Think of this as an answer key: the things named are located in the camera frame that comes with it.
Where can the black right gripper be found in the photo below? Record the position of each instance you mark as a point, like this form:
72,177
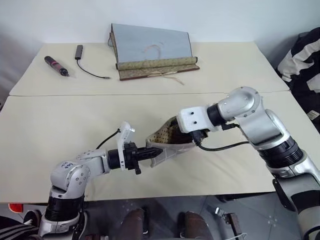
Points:
200,136

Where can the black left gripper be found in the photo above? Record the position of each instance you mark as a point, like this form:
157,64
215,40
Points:
130,156

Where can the grey plaid pouch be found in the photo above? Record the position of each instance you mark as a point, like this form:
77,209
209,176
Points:
172,152

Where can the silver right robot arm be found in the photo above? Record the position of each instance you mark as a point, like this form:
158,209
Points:
265,130

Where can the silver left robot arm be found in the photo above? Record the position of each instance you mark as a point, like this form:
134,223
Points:
72,175

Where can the beige ribbon tie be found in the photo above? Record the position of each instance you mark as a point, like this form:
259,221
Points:
172,76

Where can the dark brown rounded shape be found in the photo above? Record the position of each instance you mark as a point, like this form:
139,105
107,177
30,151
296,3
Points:
132,223
195,225

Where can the metal clamp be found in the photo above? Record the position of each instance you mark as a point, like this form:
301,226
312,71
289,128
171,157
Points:
220,212

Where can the rolled brocade scroll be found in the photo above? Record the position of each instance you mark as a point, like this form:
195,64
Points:
155,63

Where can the brown wooden block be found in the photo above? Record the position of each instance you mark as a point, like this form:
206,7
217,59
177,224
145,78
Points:
233,223

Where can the grey-blue open scroll case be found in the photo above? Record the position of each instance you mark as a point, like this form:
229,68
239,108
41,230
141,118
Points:
150,42

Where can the black and white striped garment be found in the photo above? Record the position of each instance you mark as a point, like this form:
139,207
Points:
302,70

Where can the black and red pen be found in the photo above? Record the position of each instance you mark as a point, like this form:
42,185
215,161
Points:
56,65

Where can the black round wheel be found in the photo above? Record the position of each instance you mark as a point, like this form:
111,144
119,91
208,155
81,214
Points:
33,217

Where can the red object under table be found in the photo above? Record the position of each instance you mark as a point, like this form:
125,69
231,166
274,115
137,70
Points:
15,207

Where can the black white striped cloth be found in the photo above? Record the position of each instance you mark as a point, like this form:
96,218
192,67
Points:
17,230

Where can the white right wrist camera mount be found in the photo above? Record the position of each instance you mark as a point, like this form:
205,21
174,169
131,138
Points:
192,118

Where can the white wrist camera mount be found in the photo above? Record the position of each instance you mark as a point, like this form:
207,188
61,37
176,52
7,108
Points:
192,118
125,133

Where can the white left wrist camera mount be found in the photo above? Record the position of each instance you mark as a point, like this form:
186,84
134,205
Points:
125,133

